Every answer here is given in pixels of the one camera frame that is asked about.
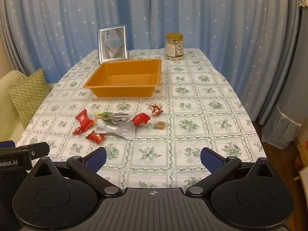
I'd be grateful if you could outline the grey snack packet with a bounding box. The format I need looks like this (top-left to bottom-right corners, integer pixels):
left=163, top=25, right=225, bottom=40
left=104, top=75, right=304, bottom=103
left=109, top=113, right=133, bottom=125

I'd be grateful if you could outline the wooden framed board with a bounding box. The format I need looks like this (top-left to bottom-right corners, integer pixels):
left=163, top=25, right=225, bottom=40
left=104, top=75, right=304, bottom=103
left=293, top=136, right=308, bottom=181

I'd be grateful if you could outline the orange plastic tray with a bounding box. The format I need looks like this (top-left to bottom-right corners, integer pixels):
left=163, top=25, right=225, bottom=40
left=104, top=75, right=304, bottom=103
left=83, top=58, right=163, bottom=98

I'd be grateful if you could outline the blue star curtain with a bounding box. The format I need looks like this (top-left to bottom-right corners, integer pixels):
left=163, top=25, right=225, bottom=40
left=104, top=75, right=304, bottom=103
left=0, top=0, right=308, bottom=130

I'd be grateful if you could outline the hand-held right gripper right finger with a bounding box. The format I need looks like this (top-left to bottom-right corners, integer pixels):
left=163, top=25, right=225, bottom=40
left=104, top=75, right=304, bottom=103
left=185, top=147, right=277, bottom=197

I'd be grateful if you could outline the grey lace-trimmed curtain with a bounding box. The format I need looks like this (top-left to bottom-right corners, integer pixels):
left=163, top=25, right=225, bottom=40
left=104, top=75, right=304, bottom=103
left=274, top=60, right=308, bottom=150

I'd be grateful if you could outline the red white candy packet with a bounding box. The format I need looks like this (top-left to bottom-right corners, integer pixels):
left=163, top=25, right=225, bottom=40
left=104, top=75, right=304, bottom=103
left=150, top=103, right=164, bottom=116

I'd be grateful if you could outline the green zigzag cushion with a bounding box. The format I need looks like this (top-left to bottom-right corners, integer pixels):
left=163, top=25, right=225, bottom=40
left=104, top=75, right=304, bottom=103
left=8, top=68, right=51, bottom=129

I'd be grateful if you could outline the clear nut jar gold lid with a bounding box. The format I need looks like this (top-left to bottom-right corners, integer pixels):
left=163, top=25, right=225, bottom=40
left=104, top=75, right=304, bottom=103
left=165, top=33, right=184, bottom=61

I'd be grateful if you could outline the silver picture frame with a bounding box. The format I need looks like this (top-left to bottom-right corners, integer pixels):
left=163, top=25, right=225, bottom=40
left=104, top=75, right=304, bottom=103
left=97, top=25, right=130, bottom=65

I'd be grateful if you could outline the pale green sofa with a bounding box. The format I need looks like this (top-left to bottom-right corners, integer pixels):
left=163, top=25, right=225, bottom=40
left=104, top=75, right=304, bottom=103
left=0, top=70, right=56, bottom=143

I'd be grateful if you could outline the green floral tablecloth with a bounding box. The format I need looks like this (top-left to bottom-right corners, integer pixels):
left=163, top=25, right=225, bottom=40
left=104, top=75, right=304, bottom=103
left=14, top=48, right=266, bottom=195

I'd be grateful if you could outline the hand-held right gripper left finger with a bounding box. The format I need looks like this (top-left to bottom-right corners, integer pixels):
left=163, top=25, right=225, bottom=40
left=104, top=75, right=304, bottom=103
left=32, top=147, right=123, bottom=197

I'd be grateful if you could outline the large red snack packet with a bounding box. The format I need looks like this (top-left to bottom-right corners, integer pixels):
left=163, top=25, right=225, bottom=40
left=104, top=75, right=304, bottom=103
left=75, top=109, right=95, bottom=128

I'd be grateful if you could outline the red gold-print candy packet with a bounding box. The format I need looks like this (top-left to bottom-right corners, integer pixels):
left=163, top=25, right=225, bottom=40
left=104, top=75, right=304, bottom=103
left=86, top=130, right=106, bottom=143

